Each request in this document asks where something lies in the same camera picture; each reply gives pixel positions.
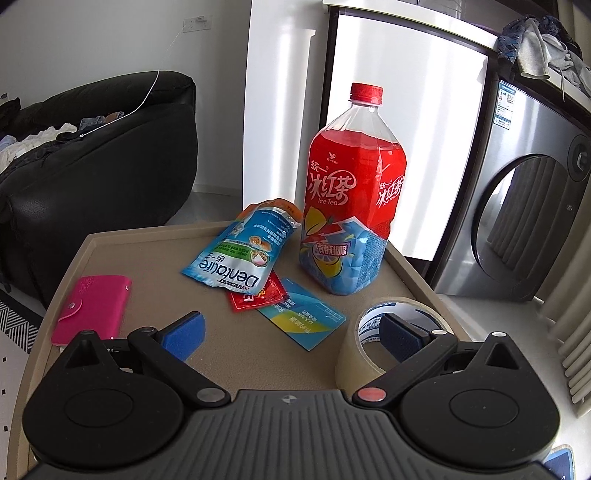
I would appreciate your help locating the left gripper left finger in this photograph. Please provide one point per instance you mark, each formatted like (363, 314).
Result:
(162, 355)

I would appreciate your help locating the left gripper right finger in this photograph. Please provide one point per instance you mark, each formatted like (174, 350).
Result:
(419, 353)

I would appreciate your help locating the clear packing tape roll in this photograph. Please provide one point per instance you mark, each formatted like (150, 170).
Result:
(362, 357)

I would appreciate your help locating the beige drawer cabinet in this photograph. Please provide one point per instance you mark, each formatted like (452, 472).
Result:
(240, 351)

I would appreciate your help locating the pink card wallet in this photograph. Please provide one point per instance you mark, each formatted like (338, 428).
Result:
(95, 303)

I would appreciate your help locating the blue plastic card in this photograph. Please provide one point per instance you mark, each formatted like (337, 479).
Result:
(303, 317)

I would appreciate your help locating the blue Dentaure snack pouch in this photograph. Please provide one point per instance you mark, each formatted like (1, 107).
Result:
(241, 258)

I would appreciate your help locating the red sauce packet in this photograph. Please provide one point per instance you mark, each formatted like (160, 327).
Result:
(272, 293)

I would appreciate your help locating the patterned floor rug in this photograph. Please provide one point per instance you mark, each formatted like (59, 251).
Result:
(19, 329)

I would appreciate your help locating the beige curtain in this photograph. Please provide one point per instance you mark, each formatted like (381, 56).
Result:
(566, 295)

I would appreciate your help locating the red iced tea bottle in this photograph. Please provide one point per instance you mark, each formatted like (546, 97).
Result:
(355, 175)

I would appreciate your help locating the black leather sofa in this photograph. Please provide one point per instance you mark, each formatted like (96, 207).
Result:
(132, 173)

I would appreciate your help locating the silver washing machine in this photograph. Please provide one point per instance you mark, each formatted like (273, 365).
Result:
(527, 191)

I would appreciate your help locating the clothes on sofa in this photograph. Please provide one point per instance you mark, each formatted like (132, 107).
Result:
(50, 139)

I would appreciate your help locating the white fridge cabinet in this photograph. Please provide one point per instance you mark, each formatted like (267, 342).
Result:
(433, 69)

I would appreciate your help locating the pile of clothes on counter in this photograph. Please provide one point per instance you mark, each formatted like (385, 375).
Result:
(534, 47)

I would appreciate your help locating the wall power socket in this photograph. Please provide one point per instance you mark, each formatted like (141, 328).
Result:
(195, 24)

